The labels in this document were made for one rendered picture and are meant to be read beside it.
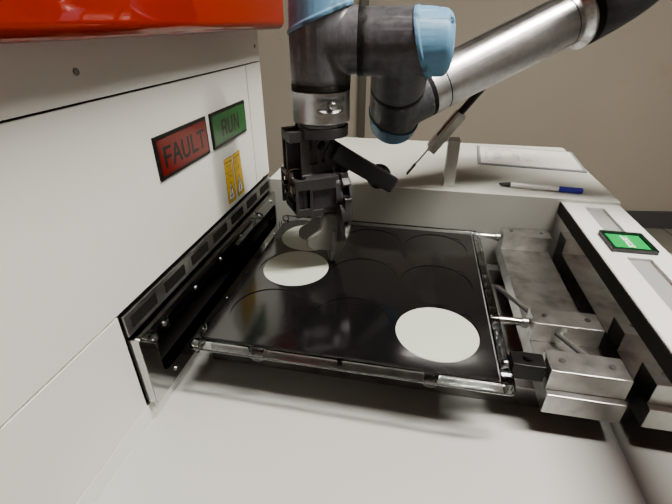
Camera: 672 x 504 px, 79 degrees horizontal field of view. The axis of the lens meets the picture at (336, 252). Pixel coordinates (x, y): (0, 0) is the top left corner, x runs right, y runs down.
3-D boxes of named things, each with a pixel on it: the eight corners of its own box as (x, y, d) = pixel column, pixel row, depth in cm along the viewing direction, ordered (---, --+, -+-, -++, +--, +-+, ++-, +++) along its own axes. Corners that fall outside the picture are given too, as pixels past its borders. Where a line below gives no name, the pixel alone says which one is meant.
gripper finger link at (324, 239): (303, 265, 63) (301, 211, 59) (338, 258, 65) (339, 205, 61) (310, 275, 61) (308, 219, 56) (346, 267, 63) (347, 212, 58)
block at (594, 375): (544, 388, 45) (552, 369, 43) (537, 366, 48) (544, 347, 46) (625, 400, 43) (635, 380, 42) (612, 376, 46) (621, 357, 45)
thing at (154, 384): (145, 402, 47) (124, 339, 42) (270, 233, 85) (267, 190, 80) (159, 404, 47) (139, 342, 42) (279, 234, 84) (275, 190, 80)
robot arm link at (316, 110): (336, 84, 56) (362, 92, 50) (336, 118, 58) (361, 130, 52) (283, 87, 54) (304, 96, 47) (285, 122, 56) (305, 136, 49)
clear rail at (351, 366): (187, 351, 48) (185, 342, 48) (193, 343, 50) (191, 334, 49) (516, 400, 42) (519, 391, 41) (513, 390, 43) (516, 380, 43)
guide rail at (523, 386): (213, 358, 57) (209, 342, 55) (219, 349, 59) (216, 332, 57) (602, 417, 48) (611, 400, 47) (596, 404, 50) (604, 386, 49)
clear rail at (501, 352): (502, 398, 42) (505, 388, 42) (470, 235, 74) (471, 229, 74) (516, 400, 42) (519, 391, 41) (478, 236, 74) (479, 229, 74)
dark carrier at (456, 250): (202, 340, 49) (201, 336, 49) (286, 221, 79) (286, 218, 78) (498, 383, 44) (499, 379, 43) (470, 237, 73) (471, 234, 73)
